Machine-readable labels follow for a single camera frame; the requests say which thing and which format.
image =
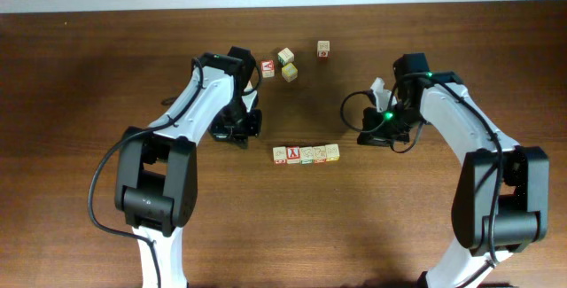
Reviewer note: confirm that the wooden block yellow side engraved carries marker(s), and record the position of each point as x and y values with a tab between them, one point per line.
332	152

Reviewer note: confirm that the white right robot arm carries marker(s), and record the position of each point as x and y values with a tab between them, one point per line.
500	204

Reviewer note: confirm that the wooden block red letter A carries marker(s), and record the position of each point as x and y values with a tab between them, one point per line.
267	68

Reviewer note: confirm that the wooden block yellow face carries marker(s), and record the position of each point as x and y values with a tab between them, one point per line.
289	72

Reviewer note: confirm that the wooden block red letter Y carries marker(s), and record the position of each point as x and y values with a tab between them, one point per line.
293	155

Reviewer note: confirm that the wooden block red bottom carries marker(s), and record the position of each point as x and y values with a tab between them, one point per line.
280	155

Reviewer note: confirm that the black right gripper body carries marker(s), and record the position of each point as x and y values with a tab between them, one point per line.
397	120

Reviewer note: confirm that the wooden block green letter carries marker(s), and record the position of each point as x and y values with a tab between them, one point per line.
306	155

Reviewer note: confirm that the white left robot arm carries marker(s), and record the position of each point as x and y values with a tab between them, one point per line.
157	178

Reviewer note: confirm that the wooden block red side engraved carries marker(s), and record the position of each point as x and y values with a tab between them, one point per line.
319	154

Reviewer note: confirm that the wooden block red number far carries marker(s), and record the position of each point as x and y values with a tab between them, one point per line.
323	49

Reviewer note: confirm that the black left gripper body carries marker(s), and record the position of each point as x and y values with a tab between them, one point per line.
235	123

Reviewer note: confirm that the wooden block green side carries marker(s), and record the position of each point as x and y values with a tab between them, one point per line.
285	56

